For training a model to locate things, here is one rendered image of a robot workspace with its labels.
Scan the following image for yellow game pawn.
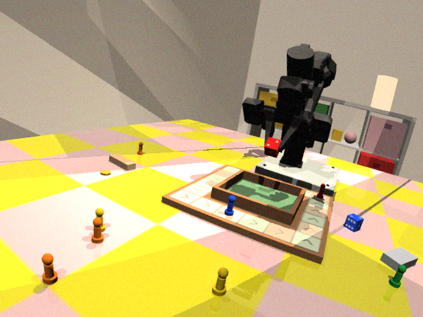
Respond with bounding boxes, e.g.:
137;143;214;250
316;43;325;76
212;267;229;296
95;208;106;232

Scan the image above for dark red pawn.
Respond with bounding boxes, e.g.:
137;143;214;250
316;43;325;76
317;184;326;199

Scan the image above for red die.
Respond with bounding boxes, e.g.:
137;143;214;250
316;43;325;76
264;137;281;158

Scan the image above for orange pawn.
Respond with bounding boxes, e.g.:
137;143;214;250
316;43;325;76
91;218;104;244
137;142;143;155
42;254;58;285

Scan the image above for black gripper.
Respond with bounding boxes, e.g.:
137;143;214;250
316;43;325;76
242;98;332;152

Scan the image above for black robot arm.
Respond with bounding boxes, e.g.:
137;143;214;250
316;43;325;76
276;44;336;168

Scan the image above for blue pawn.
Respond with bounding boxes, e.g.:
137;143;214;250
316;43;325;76
225;196;236;216

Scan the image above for tan rectangular block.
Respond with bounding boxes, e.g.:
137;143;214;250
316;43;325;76
109;154;136;171

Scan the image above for green pawn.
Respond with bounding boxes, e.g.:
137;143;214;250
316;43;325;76
389;265;406;288

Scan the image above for dark blue die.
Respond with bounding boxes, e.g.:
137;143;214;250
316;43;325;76
344;214;364;232

